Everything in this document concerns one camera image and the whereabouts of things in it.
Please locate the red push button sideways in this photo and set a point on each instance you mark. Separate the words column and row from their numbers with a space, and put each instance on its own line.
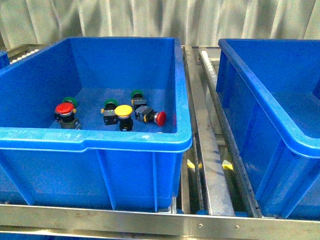
column 147, row 115

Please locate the yellow mushroom push button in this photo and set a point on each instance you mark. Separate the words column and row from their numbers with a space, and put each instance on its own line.
column 124, row 115

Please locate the red push button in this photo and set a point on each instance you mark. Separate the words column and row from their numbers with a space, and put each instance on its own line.
column 64, row 114

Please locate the blue plastic bin with buttons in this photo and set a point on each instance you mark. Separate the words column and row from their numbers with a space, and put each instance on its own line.
column 95, row 166

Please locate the green push button right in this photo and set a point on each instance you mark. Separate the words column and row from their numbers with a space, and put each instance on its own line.
column 137, row 98

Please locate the green push button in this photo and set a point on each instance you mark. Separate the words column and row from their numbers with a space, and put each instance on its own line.
column 108, row 112
column 71, row 100
column 137, row 98

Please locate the green push button middle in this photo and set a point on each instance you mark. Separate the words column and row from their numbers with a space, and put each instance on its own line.
column 108, row 112

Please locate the white roller track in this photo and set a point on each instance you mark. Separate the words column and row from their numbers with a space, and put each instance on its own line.
column 208, row 66

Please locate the green push button left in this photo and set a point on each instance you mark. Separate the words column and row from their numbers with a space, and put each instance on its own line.
column 71, row 100

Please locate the empty blue plastic bin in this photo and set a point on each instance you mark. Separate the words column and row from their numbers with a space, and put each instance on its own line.
column 269, row 90

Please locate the far left blue bin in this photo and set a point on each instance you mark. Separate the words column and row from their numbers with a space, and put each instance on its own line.
column 4, row 59

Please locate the steel centre divider rail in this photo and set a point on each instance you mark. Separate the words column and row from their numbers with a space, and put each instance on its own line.
column 214, row 197

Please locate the steel front rack rail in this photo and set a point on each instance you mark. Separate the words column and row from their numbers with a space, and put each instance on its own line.
column 104, row 224

